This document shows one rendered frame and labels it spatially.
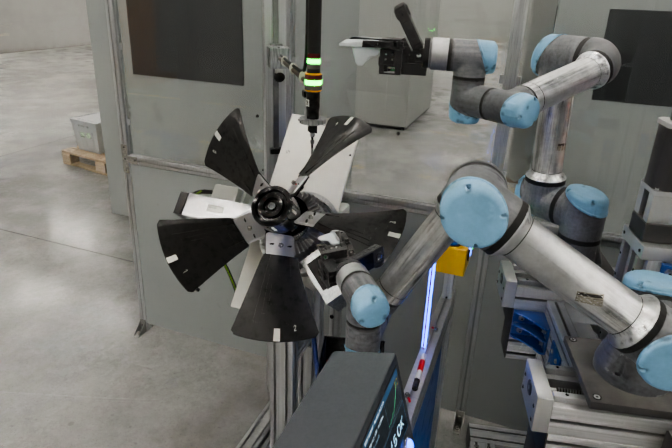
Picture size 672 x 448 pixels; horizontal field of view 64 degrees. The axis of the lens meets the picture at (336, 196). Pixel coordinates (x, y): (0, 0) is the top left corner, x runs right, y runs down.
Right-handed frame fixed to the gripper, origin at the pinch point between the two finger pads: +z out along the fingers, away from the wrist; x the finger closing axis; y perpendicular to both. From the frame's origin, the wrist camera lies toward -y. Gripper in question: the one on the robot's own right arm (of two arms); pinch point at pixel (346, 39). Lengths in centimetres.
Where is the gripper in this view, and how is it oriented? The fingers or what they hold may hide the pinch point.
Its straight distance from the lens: 135.3
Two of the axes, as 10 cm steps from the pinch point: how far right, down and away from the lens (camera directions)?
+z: -9.8, -1.0, 1.6
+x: 1.9, -3.4, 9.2
